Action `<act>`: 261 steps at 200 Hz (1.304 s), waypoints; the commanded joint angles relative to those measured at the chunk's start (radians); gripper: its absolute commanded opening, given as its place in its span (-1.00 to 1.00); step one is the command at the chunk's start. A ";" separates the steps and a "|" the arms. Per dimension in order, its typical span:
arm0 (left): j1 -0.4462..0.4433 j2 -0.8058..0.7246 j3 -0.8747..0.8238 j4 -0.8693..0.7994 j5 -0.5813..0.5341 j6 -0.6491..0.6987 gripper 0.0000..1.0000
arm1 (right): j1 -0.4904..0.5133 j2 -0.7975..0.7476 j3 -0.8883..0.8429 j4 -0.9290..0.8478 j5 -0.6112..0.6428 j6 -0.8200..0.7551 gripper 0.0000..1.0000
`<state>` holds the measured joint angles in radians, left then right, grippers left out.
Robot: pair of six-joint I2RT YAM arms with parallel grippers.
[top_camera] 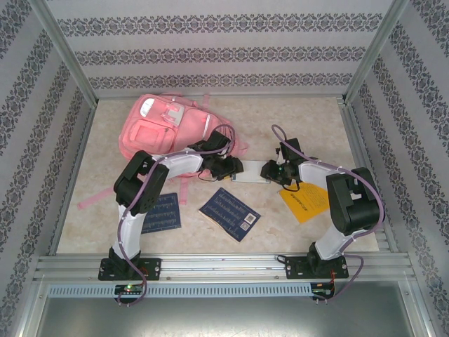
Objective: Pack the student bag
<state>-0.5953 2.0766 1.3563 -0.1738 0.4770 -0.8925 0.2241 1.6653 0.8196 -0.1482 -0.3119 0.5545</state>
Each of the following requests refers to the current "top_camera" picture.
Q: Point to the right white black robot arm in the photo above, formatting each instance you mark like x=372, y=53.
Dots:
x=354, y=207

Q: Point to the small circuit board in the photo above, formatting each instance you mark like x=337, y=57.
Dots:
x=129, y=288
x=322, y=293

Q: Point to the white booklet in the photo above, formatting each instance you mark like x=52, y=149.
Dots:
x=250, y=170

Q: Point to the aluminium side rail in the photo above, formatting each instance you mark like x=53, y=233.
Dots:
x=359, y=158
x=72, y=175

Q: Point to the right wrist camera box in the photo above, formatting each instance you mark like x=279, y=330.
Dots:
x=279, y=156

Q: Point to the dark blue patterned book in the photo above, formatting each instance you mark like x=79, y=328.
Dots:
x=165, y=217
x=228, y=214

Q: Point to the grey sheet metal panel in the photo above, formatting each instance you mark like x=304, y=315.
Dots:
x=224, y=319

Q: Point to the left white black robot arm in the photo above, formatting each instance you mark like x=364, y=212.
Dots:
x=131, y=228

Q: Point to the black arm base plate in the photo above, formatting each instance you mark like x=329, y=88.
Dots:
x=293, y=268
x=152, y=268

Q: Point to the pink school backpack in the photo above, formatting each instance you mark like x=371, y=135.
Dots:
x=196, y=123

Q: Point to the aluminium frame post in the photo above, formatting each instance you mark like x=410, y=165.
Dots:
x=65, y=52
x=373, y=52

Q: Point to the yellow book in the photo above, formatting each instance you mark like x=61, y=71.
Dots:
x=308, y=207

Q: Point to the wide aluminium base rail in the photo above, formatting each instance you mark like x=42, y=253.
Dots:
x=217, y=267

